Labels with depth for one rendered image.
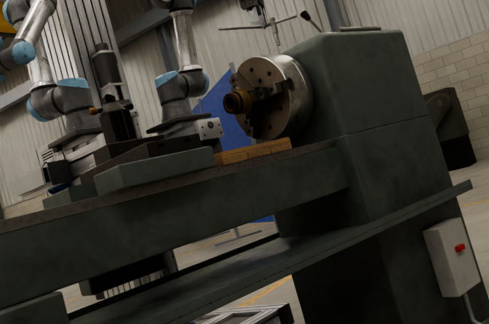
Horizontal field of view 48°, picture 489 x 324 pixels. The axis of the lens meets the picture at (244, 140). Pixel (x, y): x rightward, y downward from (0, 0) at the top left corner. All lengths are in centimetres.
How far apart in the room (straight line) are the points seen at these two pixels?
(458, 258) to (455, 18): 1014
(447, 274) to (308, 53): 97
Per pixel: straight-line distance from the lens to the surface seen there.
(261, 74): 203
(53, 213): 137
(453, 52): 1210
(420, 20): 1238
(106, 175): 145
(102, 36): 268
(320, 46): 205
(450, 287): 226
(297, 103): 197
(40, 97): 236
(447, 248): 223
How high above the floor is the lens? 79
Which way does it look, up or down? 4 degrees up
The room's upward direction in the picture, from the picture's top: 16 degrees counter-clockwise
